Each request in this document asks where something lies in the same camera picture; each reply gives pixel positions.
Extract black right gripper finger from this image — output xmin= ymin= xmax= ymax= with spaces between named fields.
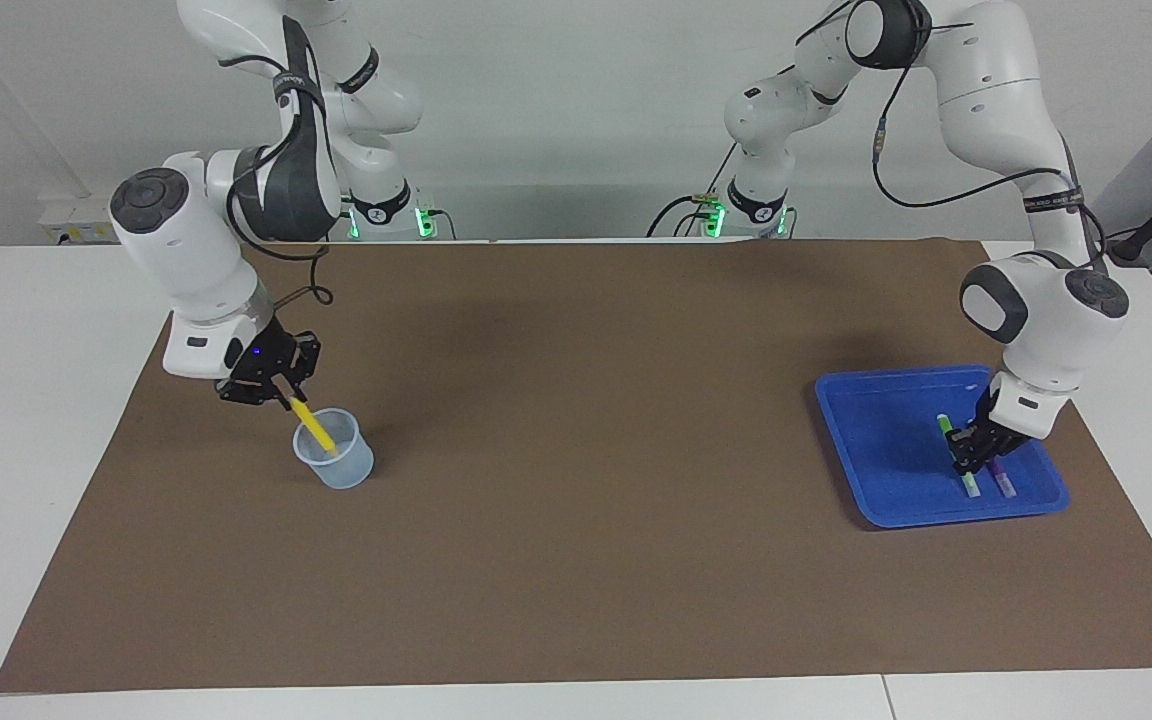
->
xmin=287 ymin=337 xmax=323 ymax=397
xmin=217 ymin=384 xmax=296 ymax=407

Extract green pen white caps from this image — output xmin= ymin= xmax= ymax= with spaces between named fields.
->
xmin=937 ymin=414 xmax=982 ymax=499

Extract yellow pen white caps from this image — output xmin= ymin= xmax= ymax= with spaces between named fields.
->
xmin=288 ymin=395 xmax=340 ymax=460

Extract blue plastic tray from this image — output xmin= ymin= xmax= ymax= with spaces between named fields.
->
xmin=814 ymin=364 xmax=1071 ymax=529

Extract clear plastic cup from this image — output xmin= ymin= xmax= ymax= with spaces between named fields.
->
xmin=293 ymin=407 xmax=375 ymax=490

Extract brown table mat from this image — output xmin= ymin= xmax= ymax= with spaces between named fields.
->
xmin=0 ymin=238 xmax=1152 ymax=694

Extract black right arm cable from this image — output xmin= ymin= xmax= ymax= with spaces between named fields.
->
xmin=226 ymin=145 xmax=336 ymax=307

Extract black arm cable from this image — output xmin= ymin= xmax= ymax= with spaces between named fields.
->
xmin=226 ymin=145 xmax=336 ymax=307
xmin=796 ymin=0 xmax=1108 ymax=273

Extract white wall socket boxes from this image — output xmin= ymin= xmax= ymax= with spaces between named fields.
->
xmin=36 ymin=195 xmax=137 ymax=244

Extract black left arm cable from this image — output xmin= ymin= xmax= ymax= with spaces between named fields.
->
xmin=796 ymin=0 xmax=1108 ymax=273

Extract black base cables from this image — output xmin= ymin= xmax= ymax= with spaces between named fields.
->
xmin=646 ymin=140 xmax=739 ymax=239

